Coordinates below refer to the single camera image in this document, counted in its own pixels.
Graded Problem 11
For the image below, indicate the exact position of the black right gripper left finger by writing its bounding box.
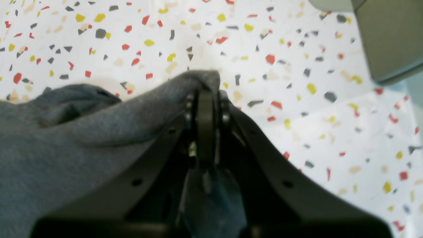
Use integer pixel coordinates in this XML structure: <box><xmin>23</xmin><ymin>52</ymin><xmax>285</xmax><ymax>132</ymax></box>
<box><xmin>31</xmin><ymin>91</ymin><xmax>207</xmax><ymax>238</ymax></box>

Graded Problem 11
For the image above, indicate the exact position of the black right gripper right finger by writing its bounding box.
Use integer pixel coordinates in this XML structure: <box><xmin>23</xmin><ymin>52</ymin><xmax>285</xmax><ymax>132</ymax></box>
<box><xmin>208</xmin><ymin>91</ymin><xmax>391</xmax><ymax>238</ymax></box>

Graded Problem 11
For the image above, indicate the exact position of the grey t-shirt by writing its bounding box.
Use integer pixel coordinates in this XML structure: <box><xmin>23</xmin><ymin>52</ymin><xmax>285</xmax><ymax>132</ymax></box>
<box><xmin>0</xmin><ymin>70</ymin><xmax>248</xmax><ymax>238</ymax></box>

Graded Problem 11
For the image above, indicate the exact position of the terrazzo patterned tablecloth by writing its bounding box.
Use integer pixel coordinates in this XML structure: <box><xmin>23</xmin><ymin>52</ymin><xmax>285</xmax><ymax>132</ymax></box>
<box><xmin>1</xmin><ymin>0</ymin><xmax>422</xmax><ymax>238</ymax></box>

